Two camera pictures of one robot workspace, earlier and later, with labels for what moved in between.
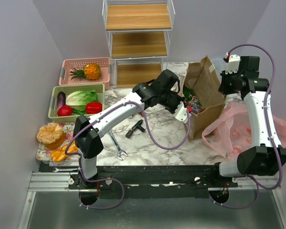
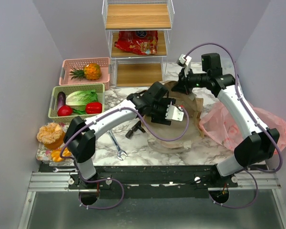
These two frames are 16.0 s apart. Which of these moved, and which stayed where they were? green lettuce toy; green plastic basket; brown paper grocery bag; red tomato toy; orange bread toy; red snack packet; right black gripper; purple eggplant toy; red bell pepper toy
Moved: right black gripper; red snack packet; brown paper grocery bag
Stayed: purple eggplant toy; green plastic basket; red bell pepper toy; red tomato toy; orange bread toy; green lettuce toy
